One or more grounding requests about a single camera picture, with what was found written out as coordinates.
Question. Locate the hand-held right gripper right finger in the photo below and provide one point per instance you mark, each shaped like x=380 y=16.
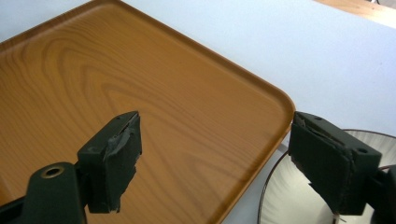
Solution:
x=330 y=168

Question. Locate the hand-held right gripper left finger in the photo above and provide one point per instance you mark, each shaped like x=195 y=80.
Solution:
x=115 y=161

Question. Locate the wood grain serving tray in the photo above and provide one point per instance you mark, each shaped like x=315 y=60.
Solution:
x=155 y=77

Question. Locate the white plate with dark rim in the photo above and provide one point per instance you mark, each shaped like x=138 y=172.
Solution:
x=286 y=193

